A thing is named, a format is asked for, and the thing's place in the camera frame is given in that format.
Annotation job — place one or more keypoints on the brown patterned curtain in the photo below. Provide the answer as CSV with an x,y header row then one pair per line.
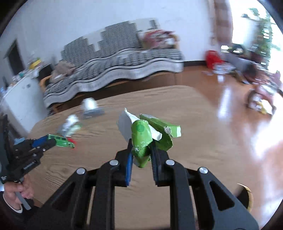
x,y
223,20

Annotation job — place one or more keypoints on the green red packet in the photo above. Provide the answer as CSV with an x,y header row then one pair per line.
x,y
60,140

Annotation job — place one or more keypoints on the yellow box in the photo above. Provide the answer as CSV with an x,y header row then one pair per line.
x,y
35,64

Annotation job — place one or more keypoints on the dark round container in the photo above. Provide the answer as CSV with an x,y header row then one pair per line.
x,y
245,196

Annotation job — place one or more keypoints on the scattered printed papers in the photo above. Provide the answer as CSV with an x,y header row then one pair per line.
x,y
223,69

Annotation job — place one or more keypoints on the sofa with black-white blanket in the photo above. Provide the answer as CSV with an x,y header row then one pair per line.
x,y
110,66

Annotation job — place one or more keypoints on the pink cartoon pillow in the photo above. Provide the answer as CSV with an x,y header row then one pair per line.
x,y
155,38

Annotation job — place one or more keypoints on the patterned tissue pack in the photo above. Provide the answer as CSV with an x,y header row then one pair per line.
x,y
90,108

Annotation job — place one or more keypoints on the group of small bottles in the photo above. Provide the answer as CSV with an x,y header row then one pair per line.
x,y
21,75

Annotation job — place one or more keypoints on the person's left forearm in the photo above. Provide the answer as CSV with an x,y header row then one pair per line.
x,y
13,219

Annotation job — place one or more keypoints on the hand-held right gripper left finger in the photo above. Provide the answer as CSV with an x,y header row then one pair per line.
x,y
129,168

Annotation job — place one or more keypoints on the potted plant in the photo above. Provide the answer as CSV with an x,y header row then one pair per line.
x,y
265,37

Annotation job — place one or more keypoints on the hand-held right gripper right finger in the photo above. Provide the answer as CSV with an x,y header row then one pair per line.
x,y
154,164

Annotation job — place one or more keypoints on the white cabinet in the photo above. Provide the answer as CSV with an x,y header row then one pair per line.
x,y
24,99

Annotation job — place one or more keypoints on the black side cabinet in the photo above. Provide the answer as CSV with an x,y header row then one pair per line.
x,y
45,69

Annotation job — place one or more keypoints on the pink tricycle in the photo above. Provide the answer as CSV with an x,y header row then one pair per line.
x,y
265,90

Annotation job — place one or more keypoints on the white green medicine box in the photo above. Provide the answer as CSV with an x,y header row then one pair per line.
x,y
69,126

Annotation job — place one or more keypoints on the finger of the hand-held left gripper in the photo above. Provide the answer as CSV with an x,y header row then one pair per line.
x,y
39,141
47,146

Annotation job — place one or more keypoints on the person's left hand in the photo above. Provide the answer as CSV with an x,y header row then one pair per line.
x,y
13,192

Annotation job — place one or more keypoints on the red plastic bag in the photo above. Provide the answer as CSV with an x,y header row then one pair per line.
x,y
212,58

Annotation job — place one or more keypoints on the brown plush toy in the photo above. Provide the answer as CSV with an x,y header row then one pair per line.
x,y
63,69

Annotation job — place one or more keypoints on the wooden sofa frame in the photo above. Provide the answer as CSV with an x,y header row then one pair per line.
x,y
45,80

